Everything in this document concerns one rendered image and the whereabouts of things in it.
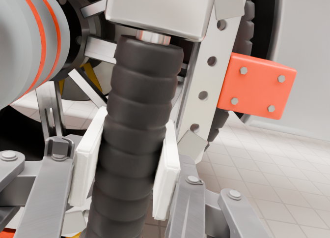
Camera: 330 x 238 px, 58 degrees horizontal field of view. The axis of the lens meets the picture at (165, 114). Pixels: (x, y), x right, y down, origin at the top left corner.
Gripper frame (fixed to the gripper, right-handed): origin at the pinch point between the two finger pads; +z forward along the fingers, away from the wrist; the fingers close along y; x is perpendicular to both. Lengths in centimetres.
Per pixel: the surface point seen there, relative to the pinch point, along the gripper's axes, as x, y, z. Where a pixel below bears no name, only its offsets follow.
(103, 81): -8, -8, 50
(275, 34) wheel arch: 9.8, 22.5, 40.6
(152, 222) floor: -83, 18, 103
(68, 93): -12, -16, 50
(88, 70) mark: -6, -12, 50
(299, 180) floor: -83, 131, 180
